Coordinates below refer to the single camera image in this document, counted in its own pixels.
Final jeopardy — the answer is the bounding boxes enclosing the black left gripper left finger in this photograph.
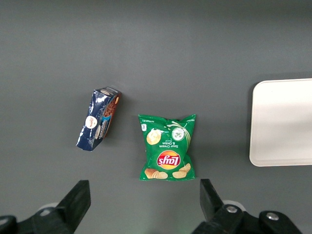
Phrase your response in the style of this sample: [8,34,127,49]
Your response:
[0,179,92,234]

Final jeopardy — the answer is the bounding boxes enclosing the green Lay's chips bag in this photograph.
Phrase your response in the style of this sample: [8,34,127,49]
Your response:
[138,114,197,181]

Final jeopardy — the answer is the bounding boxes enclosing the dark blue cookie box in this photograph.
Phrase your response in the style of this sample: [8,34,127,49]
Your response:
[76,87,122,152]

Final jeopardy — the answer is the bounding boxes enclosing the beige plastic tray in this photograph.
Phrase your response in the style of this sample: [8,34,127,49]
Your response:
[249,78,312,167]

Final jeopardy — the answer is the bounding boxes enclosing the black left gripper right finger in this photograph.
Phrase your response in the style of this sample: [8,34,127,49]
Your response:
[192,179,304,234]

